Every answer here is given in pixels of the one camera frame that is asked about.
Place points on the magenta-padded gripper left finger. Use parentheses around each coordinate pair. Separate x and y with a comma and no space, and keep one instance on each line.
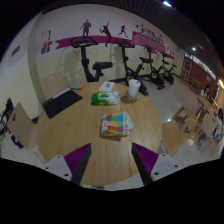
(58,165)

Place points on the wooden chair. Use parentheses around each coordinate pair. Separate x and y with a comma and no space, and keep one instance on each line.
(21,125)
(171,138)

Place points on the white paper cup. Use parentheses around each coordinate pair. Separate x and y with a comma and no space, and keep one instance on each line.
(134,87)

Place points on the black exercise bikes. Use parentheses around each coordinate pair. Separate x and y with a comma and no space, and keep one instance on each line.
(86,63)

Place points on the colourful checked printed towel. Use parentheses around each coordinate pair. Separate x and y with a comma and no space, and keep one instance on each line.
(115,125)

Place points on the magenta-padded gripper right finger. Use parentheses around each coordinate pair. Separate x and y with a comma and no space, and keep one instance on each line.
(163,165)

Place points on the small white box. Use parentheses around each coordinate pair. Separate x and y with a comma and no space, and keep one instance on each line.
(106,86)

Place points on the wooden stool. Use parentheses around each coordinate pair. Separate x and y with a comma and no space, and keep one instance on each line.
(181,111)

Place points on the wall poster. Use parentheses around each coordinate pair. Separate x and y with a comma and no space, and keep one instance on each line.
(46,41)

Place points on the green wet wipes pack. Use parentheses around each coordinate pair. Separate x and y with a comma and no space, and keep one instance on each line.
(104,98)

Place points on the person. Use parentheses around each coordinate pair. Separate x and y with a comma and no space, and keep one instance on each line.
(220,125)
(205,91)

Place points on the blue and orange marker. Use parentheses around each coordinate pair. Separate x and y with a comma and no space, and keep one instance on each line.
(77,87)

